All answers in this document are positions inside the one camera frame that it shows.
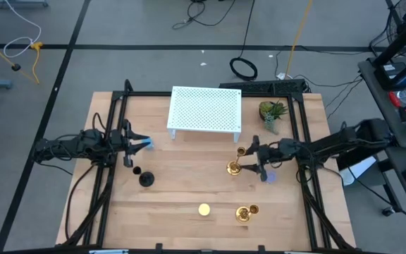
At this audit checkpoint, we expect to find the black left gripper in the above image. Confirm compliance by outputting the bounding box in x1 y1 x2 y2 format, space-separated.
109 119 153 169

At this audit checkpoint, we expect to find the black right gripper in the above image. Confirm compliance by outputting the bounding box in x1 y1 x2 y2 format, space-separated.
240 135 283 183

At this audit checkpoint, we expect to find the gold candlestick holder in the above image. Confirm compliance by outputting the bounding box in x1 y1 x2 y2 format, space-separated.
235 203 260 224
226 146 247 176

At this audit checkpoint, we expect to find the black candlestick holder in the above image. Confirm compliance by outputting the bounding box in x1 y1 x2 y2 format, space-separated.
132 166 156 188

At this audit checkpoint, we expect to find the potted succulent plant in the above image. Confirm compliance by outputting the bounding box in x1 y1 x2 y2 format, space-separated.
258 99 290 135

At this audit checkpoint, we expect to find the small white table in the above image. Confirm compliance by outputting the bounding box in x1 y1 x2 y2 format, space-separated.
166 85 242 144

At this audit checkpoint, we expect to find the gray workbench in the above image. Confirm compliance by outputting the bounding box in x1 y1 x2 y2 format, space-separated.
357 52 406 230

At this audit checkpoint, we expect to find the black stand bar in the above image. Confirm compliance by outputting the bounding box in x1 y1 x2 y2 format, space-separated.
371 10 406 68

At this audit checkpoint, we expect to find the black aluminium table frame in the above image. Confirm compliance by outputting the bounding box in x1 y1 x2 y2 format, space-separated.
56 79 357 254

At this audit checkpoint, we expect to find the black hanging cable with coil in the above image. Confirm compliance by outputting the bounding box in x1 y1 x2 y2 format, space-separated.
228 0 259 82

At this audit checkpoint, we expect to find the yellow hanging power cord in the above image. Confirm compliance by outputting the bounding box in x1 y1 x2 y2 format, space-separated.
284 0 313 79

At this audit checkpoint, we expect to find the yellow extension cord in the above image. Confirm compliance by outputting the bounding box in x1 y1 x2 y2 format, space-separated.
30 41 44 85

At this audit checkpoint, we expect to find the yellow cord with black plug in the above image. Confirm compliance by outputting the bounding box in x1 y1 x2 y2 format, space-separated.
0 32 40 85

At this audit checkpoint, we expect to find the white floor cable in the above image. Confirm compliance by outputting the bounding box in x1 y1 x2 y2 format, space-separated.
2 0 42 59

